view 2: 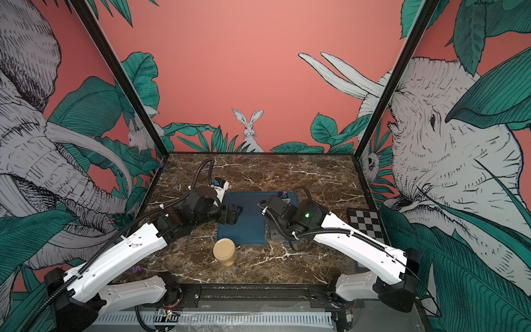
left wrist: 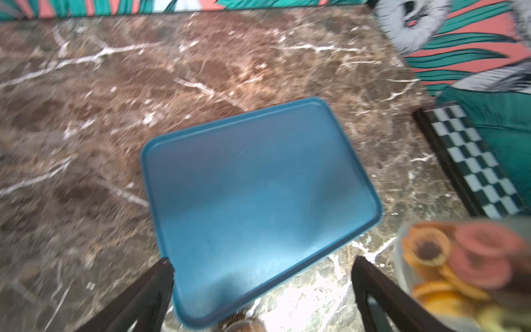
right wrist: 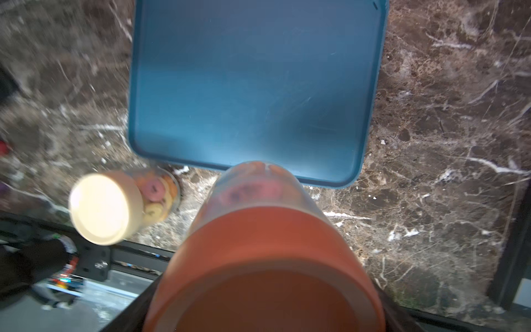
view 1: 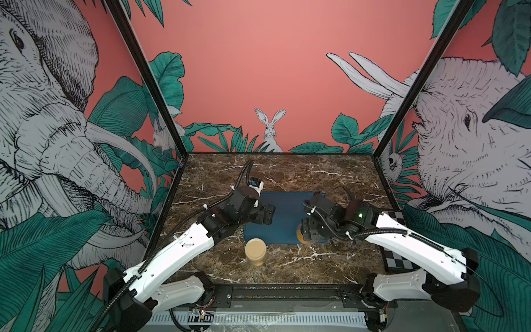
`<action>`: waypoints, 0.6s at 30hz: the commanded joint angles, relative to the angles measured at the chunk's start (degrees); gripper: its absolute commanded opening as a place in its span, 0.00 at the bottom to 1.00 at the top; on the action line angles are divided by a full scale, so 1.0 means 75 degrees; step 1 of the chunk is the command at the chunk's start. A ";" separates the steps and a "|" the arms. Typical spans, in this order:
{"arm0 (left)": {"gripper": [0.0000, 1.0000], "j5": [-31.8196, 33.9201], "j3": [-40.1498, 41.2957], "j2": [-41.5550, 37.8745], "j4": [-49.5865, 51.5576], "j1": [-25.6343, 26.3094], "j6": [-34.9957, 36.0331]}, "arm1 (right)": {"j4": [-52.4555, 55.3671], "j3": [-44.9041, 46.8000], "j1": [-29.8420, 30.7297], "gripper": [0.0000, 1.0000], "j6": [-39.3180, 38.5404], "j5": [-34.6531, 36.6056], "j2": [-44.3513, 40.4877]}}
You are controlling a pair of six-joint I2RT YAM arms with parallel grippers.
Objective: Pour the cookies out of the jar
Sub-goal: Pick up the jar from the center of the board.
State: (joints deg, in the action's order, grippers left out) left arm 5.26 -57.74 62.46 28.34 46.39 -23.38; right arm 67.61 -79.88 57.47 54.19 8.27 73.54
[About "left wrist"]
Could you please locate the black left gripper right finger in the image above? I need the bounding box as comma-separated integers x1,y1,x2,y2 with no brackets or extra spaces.
351,256,451,331

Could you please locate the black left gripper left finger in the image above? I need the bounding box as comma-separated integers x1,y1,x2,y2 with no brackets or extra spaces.
78,257,174,332

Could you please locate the clear jar of cookies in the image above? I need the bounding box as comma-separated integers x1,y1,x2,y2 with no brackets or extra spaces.
394,216,530,331

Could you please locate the teal rectangular tray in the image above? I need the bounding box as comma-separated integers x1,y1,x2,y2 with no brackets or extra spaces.
140,98,383,329

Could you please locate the black white checkerboard plate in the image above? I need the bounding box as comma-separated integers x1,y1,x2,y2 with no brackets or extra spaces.
412,102,530,219

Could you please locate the pink ring cookie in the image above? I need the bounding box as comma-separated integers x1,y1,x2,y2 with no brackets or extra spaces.
454,221,524,257

